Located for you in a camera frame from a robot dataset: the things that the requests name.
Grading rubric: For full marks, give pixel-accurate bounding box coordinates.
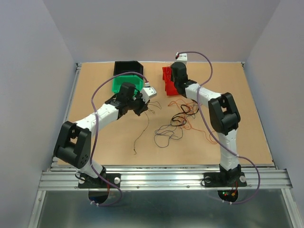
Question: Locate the green bin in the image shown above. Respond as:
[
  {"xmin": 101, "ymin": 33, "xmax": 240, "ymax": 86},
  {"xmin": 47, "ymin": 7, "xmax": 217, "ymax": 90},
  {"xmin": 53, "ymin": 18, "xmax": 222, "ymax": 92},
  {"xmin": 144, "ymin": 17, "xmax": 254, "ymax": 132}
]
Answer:
[{"xmin": 112, "ymin": 75, "xmax": 144, "ymax": 94}]

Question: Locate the aluminium rail frame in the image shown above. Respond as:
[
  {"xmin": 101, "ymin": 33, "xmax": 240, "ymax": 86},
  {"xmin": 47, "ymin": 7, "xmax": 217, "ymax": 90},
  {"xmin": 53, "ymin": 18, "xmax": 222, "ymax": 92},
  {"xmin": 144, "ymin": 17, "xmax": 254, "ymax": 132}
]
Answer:
[{"xmin": 29, "ymin": 62, "xmax": 304, "ymax": 228}]

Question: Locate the black cable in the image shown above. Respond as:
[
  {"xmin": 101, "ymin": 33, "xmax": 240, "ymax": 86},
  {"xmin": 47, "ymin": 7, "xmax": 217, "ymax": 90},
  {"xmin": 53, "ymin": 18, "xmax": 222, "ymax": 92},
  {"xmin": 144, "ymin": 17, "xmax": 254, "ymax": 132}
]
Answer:
[{"xmin": 170, "ymin": 103, "xmax": 199, "ymax": 126}]

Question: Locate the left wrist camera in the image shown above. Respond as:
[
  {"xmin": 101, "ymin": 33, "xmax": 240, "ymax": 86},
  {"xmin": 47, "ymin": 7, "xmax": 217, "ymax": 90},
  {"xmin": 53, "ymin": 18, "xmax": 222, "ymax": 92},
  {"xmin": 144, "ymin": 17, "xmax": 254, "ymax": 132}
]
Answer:
[{"xmin": 141, "ymin": 87, "xmax": 157, "ymax": 101}]

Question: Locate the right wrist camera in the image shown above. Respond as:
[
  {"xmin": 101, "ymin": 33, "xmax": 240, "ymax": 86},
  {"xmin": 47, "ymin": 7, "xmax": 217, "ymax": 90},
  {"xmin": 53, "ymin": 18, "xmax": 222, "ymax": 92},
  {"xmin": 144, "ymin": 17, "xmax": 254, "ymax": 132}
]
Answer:
[{"xmin": 175, "ymin": 53, "xmax": 188, "ymax": 65}]

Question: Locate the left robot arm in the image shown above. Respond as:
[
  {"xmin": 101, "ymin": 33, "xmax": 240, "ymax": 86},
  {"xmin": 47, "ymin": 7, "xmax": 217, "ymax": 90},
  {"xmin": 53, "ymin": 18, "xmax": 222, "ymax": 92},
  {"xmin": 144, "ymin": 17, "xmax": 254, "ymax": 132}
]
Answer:
[{"xmin": 54, "ymin": 83, "xmax": 157, "ymax": 187}]

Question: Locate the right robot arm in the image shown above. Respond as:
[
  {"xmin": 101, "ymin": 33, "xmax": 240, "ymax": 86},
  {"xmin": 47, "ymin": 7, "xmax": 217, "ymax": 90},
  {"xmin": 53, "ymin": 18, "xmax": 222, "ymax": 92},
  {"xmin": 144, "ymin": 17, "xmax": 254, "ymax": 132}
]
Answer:
[{"xmin": 171, "ymin": 62, "xmax": 247, "ymax": 188}]

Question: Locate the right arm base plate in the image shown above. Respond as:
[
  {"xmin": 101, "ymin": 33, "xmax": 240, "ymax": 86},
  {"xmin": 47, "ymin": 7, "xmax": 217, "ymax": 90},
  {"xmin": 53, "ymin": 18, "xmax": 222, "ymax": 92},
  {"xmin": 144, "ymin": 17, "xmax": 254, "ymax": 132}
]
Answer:
[{"xmin": 200, "ymin": 172, "xmax": 247, "ymax": 188}]

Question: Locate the black bin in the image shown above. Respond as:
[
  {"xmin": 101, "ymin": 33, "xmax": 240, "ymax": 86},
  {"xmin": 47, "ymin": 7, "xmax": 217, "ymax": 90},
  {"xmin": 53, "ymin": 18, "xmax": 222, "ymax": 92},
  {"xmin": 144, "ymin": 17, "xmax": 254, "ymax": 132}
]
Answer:
[{"xmin": 114, "ymin": 61, "xmax": 143, "ymax": 75}]

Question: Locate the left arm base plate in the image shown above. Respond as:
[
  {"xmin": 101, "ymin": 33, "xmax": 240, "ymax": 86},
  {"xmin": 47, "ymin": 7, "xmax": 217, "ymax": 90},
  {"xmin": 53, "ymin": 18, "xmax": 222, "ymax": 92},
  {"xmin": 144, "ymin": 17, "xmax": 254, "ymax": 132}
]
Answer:
[{"xmin": 77, "ymin": 172, "xmax": 122, "ymax": 190}]

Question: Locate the orange wire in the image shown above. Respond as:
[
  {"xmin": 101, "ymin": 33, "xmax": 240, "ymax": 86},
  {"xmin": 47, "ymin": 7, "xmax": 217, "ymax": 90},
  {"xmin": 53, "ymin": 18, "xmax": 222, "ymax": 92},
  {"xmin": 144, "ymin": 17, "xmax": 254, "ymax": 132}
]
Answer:
[{"xmin": 167, "ymin": 98, "xmax": 218, "ymax": 144}]

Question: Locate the red bin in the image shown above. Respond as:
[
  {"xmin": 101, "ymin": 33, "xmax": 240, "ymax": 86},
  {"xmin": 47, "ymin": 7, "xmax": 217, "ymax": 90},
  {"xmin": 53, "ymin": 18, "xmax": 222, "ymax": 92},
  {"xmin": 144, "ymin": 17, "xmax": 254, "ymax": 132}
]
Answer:
[{"xmin": 162, "ymin": 66, "xmax": 180, "ymax": 96}]

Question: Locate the dark blue wire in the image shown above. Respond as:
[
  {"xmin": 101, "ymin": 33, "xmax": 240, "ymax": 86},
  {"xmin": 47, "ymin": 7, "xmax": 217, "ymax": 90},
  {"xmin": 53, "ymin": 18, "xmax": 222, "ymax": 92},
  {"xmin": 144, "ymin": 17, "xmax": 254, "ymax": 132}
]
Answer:
[{"xmin": 153, "ymin": 118, "xmax": 188, "ymax": 148}]

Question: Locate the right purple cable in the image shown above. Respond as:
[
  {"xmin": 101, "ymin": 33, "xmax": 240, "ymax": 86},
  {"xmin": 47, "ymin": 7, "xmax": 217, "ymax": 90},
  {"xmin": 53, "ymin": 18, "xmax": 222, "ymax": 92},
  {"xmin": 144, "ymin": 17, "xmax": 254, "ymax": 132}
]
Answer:
[{"xmin": 178, "ymin": 50, "xmax": 261, "ymax": 206}]

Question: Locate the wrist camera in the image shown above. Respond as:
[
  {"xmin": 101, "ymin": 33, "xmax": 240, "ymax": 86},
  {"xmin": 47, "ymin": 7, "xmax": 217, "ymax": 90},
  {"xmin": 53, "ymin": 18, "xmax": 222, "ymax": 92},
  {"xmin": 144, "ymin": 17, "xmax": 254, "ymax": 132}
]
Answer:
[
  {"xmin": 175, "ymin": 53, "xmax": 188, "ymax": 65},
  {"xmin": 141, "ymin": 87, "xmax": 157, "ymax": 101}
]

